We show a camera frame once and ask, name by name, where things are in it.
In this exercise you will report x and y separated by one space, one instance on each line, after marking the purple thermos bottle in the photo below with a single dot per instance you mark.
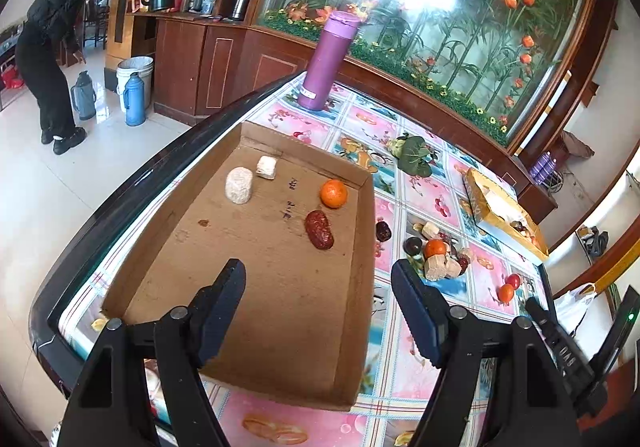
327 62

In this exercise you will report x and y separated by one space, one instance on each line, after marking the white plastic bag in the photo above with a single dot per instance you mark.
575 304

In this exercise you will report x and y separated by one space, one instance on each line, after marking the red tomato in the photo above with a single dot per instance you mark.
513 280

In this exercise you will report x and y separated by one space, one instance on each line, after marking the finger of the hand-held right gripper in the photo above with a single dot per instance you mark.
567 359

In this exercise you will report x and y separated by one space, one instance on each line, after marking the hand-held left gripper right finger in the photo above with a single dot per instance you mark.
417 314

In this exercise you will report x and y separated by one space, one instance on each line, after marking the fruit printed tablecloth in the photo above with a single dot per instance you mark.
400 377

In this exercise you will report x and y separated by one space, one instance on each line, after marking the blue thermos jug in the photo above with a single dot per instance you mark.
135 102

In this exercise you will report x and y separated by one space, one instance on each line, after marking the flower mural glass panel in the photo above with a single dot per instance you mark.
450 17

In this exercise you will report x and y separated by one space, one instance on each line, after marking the red bag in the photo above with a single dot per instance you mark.
12 77

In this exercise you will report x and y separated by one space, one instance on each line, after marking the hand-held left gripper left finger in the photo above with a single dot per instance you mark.
225 314

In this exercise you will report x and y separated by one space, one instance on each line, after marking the brown cardboard tray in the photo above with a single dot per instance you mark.
260 277

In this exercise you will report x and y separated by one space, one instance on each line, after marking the small dark red date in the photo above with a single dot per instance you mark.
383 230

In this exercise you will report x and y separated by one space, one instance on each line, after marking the dark purple plum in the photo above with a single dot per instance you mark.
413 245

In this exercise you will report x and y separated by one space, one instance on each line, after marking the orange tangerine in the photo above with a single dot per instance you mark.
505 294
435 248
333 193

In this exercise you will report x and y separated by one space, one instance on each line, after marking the grey thermos jug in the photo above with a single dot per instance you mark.
83 97

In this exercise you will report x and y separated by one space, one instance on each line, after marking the green leaf vegetable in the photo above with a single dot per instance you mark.
412 157

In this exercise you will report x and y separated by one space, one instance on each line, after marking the purple spray bottles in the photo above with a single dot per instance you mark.
542 167

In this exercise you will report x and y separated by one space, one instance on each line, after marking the small white sugarcane piece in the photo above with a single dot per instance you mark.
266 167

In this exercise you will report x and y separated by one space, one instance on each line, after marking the wooden cabinet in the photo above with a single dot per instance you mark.
225 62

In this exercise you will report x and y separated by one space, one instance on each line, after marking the large wrinkled red date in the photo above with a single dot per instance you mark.
320 229

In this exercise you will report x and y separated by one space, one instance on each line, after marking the white plastic bucket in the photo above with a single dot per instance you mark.
137 72

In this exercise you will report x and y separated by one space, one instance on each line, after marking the tan sugarcane piece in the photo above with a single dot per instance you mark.
434 269

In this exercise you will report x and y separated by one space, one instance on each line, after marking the round white sugarcane piece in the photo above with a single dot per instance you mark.
238 185

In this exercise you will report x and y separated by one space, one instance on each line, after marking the yellow cardboard box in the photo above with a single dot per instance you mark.
480 199

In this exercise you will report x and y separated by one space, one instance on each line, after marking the brown cardboard box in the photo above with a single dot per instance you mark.
575 142

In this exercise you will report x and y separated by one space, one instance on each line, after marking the shiny red date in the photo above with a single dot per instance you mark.
465 263

